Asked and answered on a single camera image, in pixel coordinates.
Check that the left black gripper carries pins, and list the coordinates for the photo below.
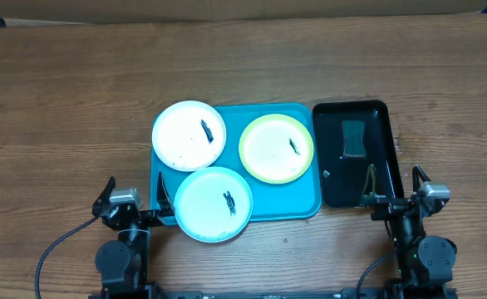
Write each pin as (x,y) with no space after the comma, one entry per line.
(155,216)

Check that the teal plastic tray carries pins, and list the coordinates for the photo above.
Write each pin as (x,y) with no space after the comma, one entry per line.
(301,198)

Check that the yellow-green round plate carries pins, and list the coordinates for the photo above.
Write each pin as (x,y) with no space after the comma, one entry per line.
(276,148)

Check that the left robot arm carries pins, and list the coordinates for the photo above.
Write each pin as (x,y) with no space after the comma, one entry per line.
(124,263)

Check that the white round plate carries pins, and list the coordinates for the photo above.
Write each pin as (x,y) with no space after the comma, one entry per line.
(189,135)

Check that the green sponge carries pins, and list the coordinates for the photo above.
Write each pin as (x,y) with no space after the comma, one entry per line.
(353,136)

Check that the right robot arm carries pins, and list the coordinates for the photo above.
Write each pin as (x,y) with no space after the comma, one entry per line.
(424,262)

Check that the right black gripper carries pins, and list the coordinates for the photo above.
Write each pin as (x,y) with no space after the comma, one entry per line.
(399,206)

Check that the light blue round plate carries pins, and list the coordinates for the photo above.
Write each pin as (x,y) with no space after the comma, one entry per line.
(213,205)

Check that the black plastic tray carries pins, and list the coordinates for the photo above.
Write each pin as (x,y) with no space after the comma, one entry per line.
(341,178)

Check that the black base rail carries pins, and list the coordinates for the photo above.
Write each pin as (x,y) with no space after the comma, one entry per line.
(345,293)

